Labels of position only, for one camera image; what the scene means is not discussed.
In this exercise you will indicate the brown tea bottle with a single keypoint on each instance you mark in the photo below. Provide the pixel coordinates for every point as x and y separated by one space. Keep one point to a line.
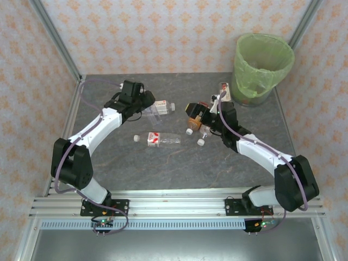
194 123

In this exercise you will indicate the square bottle with white label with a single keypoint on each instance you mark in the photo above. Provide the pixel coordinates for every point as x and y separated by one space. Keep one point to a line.
163 107

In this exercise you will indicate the clear blue-tinted square bottle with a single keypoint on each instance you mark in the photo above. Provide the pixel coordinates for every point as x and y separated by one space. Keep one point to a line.
155 118

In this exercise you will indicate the small clear bottle white cap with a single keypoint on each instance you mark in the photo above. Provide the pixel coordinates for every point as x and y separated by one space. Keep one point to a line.
201 141

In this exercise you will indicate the long ribbed bottle red-white label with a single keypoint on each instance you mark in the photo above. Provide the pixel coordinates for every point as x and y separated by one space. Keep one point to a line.
155 139

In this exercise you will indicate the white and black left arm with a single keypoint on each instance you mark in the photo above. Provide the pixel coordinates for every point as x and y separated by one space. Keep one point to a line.
98 131

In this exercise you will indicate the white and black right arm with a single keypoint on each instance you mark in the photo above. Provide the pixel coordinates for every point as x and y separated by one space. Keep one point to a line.
261 153

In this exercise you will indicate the clear plastic bin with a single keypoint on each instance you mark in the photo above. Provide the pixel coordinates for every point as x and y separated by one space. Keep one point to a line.
253 102

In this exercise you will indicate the clear bottle red-striped label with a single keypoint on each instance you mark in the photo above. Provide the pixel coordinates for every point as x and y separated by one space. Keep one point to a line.
225 91

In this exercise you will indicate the small circuit board with LEDs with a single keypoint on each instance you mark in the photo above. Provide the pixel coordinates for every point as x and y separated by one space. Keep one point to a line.
103 223
261 224

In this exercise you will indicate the grey metal panel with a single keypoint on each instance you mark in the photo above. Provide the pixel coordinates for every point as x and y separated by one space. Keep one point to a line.
174 244

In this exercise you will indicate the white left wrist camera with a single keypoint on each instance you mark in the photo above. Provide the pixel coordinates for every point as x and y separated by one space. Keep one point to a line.
120 85

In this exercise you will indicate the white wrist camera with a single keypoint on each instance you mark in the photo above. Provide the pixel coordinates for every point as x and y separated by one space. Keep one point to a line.
120 85
214 102

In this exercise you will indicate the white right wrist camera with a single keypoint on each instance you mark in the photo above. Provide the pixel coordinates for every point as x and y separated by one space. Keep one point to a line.
214 102

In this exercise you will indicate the aluminium table side rail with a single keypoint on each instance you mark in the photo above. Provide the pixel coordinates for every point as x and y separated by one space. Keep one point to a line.
73 108
288 122

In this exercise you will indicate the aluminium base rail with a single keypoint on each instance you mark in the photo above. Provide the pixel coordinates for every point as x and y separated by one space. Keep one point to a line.
176 204

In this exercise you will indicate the aluminium frame post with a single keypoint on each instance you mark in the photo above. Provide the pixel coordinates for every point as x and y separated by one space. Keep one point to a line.
304 23
54 38

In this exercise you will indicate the aluminium frame leg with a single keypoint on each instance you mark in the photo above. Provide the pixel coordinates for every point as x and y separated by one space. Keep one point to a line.
323 239
25 242

